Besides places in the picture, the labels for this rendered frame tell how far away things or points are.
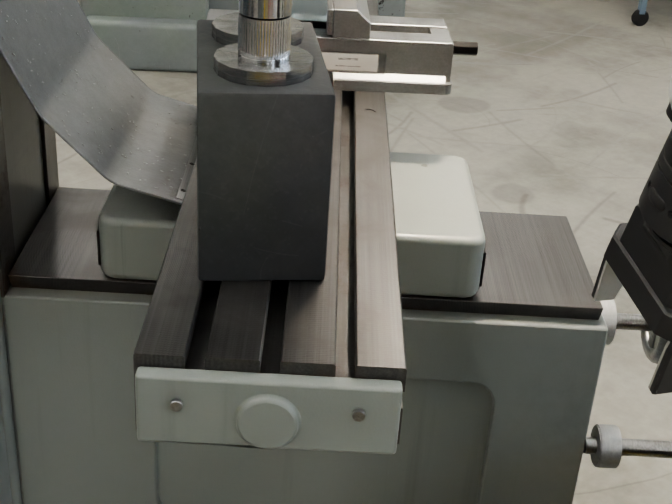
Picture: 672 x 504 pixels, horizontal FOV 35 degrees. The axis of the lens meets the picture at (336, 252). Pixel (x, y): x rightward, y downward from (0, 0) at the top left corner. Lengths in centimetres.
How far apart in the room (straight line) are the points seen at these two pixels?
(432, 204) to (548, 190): 214
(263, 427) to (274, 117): 27
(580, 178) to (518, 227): 209
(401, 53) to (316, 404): 72
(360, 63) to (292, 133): 57
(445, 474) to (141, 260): 53
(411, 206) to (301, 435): 58
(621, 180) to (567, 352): 231
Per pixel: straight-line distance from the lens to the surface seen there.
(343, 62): 152
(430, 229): 139
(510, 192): 353
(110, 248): 140
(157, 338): 94
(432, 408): 150
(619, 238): 92
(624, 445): 157
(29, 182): 156
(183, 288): 101
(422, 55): 152
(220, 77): 97
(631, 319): 163
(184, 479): 159
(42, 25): 145
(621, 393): 262
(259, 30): 96
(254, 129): 95
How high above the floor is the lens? 143
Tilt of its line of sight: 28 degrees down
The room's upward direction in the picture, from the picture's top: 4 degrees clockwise
